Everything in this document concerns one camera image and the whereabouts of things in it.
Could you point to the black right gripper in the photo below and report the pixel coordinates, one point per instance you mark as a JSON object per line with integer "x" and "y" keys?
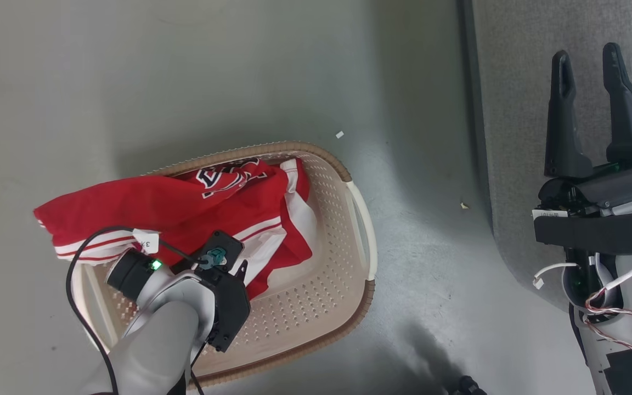
{"x": 612, "y": 192}

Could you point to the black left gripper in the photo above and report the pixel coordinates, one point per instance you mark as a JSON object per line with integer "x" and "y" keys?
{"x": 231, "y": 307}

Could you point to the red printed sports garment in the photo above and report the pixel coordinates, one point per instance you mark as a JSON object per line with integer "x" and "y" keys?
{"x": 146, "y": 203}

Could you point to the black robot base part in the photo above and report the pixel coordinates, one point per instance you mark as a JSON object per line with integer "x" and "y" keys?
{"x": 467, "y": 385}

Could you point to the beige plastic laundry basket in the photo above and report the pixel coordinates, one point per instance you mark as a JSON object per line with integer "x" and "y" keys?
{"x": 305, "y": 307}

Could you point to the grey fabric sofa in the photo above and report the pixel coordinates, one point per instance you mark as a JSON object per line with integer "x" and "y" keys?
{"x": 513, "y": 109}

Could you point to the white gripper label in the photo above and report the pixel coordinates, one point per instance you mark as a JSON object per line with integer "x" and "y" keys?
{"x": 549, "y": 214}

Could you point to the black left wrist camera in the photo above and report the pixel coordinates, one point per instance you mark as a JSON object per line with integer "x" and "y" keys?
{"x": 223, "y": 243}

